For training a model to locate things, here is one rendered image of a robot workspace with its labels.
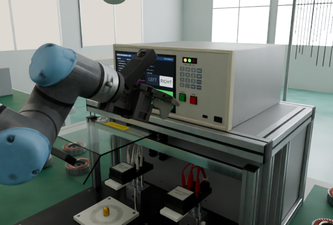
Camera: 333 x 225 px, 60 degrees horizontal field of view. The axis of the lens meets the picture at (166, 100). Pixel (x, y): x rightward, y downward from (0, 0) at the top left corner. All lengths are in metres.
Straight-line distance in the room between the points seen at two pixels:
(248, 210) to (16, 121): 0.55
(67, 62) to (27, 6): 5.22
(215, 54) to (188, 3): 7.81
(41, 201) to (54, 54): 0.80
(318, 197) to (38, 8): 5.29
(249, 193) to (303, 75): 6.53
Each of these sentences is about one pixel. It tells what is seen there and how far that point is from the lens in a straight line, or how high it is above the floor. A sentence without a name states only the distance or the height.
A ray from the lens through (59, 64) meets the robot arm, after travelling 0.50.
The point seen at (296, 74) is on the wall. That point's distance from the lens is 7.24.
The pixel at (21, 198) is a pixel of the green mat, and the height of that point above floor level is 0.75.
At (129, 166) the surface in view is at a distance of 1.00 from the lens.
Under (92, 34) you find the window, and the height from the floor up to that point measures 1.22.
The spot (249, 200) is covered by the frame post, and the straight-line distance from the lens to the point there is 0.75.
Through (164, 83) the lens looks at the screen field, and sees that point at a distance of 0.84.
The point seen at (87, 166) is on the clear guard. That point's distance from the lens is 0.76.
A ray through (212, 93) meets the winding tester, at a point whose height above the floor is 1.21.
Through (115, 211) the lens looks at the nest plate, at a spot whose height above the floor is 0.78.
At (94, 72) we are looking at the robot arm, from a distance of 0.54.
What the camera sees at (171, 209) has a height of 0.88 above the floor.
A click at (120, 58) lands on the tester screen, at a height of 1.27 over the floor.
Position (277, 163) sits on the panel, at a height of 1.01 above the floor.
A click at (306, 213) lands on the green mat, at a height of 0.75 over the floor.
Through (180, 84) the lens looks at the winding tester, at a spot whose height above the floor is 1.22.
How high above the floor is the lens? 1.37
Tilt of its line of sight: 14 degrees down
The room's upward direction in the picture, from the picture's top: straight up
